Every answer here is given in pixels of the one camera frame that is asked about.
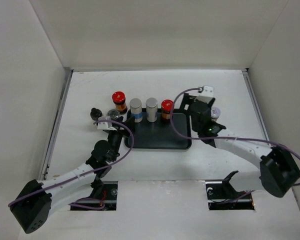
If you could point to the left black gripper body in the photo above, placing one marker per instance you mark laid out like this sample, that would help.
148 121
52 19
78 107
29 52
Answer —
114 137

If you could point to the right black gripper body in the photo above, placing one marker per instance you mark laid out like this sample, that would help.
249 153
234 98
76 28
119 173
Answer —
188 99

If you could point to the small jar pink label lid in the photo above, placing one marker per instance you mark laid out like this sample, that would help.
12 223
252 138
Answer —
215 113

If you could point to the peppercorn bottle blue label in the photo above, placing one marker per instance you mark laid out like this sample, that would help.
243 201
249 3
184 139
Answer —
136 109

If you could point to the orange sauce jar red lid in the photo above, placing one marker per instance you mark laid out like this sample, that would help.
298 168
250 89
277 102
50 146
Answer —
166 107

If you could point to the peppercorn bottle silver cap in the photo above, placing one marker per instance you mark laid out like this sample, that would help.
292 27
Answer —
151 109

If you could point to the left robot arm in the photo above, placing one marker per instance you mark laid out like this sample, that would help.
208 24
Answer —
38 200

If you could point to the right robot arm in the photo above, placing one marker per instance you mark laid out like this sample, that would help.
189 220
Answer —
278 171

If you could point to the pepper grinder clear cap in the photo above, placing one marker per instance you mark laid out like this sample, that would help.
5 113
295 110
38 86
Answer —
113 114

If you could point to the grinder bottle black knob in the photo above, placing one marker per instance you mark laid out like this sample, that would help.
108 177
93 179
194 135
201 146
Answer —
95 114

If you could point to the dark sauce jar red lid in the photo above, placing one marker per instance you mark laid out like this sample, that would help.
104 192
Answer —
119 100

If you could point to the black rectangular tray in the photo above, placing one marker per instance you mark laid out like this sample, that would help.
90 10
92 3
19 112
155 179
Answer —
159 135

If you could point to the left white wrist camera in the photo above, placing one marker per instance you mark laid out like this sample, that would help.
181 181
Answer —
104 123

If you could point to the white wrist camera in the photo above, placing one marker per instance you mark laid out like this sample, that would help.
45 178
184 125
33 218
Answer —
104 123
206 91

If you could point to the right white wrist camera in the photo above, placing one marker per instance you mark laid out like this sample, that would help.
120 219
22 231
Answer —
206 91

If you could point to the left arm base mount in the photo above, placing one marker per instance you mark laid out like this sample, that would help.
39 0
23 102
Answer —
102 198

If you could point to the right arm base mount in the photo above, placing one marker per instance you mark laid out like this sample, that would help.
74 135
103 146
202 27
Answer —
222 196

